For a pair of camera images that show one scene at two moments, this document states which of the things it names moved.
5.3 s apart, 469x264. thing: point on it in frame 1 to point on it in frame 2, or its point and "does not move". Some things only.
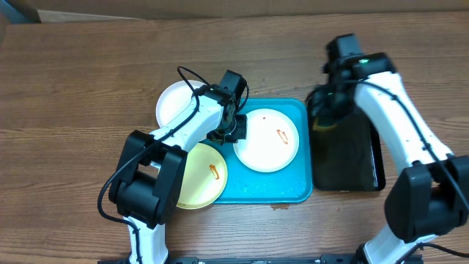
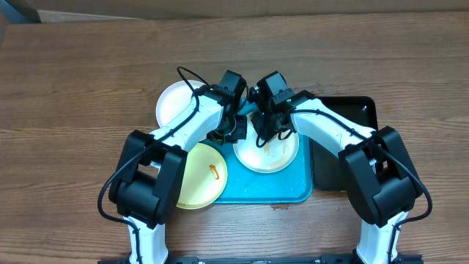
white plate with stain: x=272 y=141 does not move
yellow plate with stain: x=205 y=177 does not move
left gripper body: x=232 y=134 does not move
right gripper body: x=326 y=111 to x=267 y=128
